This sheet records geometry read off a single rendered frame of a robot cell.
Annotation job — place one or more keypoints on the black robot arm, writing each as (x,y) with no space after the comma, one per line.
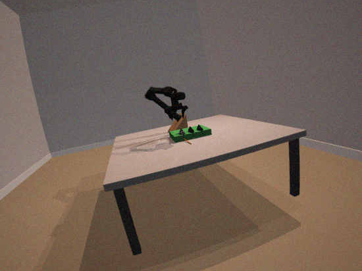
(167,91)

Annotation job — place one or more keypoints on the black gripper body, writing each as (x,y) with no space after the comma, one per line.
(169,110)

